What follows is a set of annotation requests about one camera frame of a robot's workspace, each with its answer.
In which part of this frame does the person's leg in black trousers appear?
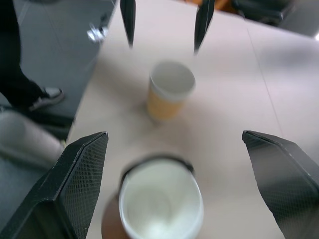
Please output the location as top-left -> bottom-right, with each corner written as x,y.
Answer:
0,0 -> 48,108

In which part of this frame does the black office chair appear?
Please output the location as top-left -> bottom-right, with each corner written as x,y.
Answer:
231,0 -> 297,26

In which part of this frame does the grey and white sneaker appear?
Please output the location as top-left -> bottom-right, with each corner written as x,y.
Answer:
28,87 -> 64,112

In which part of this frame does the grey padded chair seat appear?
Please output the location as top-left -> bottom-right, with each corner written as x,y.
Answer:
0,111 -> 66,170

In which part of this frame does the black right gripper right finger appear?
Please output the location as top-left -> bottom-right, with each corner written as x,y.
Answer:
242,130 -> 319,239

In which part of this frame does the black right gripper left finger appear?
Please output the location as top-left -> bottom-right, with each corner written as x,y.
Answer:
0,131 -> 109,239

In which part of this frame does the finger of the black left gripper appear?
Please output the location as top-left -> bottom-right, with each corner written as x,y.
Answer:
193,0 -> 216,54
120,0 -> 137,47

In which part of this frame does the orange brown wooden object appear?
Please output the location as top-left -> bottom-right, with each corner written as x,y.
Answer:
213,0 -> 234,11

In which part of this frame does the shiny silver metal part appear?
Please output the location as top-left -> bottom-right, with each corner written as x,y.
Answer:
86,23 -> 109,42

